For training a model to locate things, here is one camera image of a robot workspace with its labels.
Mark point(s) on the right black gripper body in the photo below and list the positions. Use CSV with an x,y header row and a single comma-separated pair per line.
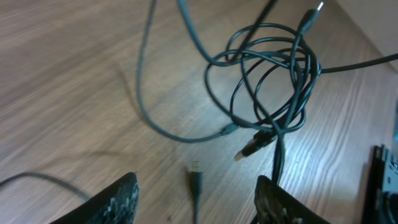
x,y
380,205

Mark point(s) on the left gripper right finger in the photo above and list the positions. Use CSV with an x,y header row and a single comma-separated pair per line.
x,y
274,205

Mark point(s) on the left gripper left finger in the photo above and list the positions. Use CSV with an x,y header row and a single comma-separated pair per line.
x,y
117,203

